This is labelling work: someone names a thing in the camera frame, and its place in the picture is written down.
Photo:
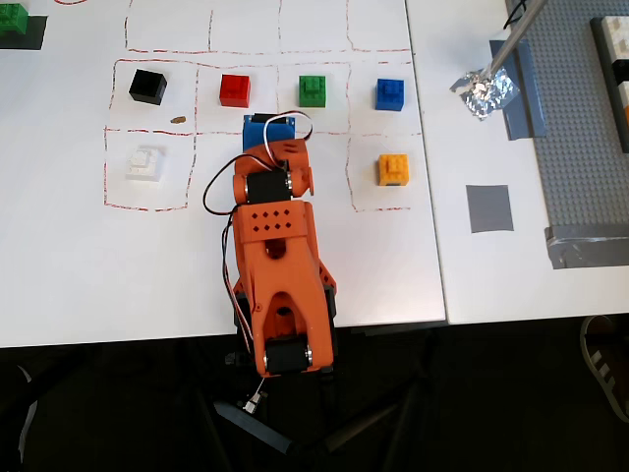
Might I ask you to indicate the orange gripper black servo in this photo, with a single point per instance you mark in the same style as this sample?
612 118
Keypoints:
257 134

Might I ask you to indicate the black brick block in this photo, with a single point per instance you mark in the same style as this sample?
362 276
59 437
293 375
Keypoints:
147 86

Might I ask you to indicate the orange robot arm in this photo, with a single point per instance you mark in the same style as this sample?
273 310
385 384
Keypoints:
275 275

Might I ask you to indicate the orange robot base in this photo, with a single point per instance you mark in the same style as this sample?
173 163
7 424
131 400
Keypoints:
328 280

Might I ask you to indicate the red brick block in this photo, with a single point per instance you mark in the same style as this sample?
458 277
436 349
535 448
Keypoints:
236 91

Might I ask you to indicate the green brick block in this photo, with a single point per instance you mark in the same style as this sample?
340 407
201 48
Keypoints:
313 91
11 17

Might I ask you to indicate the white brick block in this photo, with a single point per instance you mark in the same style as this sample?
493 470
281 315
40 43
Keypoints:
143 164

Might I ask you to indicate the blue brick block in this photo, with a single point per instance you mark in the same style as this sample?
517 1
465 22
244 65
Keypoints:
389 94

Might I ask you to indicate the orange brick block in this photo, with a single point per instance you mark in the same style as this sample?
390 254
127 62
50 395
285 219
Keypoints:
393 169

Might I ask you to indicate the grey tape square marker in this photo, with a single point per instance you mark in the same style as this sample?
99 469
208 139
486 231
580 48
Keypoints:
490 209

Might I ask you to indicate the black table clamp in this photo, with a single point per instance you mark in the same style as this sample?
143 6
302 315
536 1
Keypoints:
239 327
330 314

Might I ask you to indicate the crumpled aluminium foil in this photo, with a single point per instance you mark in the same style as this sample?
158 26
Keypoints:
484 96

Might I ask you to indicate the grey tape strip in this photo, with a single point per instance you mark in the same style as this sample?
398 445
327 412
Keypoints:
528 113

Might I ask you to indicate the black tripod stand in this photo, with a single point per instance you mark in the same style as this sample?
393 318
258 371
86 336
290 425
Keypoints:
255 428

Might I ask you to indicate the grey studded baseplate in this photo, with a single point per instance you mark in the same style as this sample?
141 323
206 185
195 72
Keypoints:
570 123

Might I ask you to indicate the small white brick patch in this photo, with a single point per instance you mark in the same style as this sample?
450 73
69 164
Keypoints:
624 93

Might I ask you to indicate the black brick patch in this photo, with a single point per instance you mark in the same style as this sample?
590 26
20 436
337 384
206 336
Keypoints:
621 71

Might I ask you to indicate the large white brick patch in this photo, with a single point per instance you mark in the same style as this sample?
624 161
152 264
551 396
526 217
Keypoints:
618 39

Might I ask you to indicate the black shoe white stripes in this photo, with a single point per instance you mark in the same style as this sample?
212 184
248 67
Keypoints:
602 364

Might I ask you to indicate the silver duct tape patch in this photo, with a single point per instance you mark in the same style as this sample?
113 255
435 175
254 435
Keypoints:
585 248

